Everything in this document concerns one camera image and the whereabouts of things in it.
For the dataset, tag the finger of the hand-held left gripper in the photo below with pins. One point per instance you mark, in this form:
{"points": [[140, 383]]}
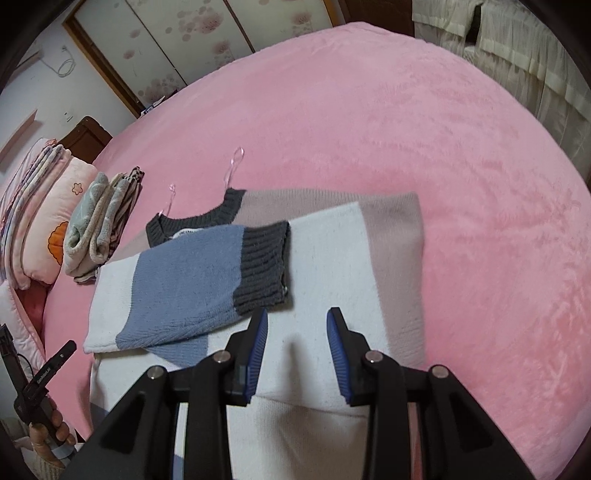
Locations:
{"points": [[9, 360], [65, 351]]}

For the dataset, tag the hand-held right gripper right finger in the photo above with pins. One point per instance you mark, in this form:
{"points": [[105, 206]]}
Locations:
{"points": [[339, 355]]}

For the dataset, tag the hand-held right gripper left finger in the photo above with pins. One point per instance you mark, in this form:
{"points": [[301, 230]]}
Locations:
{"points": [[258, 350]]}

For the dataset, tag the striped knit sweater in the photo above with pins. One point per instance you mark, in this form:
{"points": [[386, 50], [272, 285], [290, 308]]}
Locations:
{"points": [[323, 249]]}

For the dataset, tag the person's left hand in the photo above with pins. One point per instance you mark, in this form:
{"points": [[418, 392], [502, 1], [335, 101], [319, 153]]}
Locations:
{"points": [[42, 443]]}

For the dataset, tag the folded teal patterned garment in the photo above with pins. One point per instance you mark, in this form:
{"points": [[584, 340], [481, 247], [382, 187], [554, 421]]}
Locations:
{"points": [[85, 217]]}

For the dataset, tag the folded striped garment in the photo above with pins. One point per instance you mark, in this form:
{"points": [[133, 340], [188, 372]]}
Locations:
{"points": [[125, 194]]}

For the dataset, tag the wooden headboard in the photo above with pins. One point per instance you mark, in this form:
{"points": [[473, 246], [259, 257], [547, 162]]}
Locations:
{"points": [[87, 136]]}

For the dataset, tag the pink bed blanket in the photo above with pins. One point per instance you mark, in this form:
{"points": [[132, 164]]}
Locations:
{"points": [[415, 138]]}

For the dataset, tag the floral sliding-door wardrobe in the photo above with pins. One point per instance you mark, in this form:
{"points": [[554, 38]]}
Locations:
{"points": [[184, 27]]}

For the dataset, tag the brown wooden door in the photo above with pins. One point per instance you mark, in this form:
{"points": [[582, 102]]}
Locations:
{"points": [[378, 14]]}

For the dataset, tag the cream lace-covered furniture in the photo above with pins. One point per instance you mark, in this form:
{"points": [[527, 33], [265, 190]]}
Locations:
{"points": [[531, 60]]}

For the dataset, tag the wooden wall shelf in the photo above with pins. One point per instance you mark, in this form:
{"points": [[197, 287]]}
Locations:
{"points": [[18, 134]]}

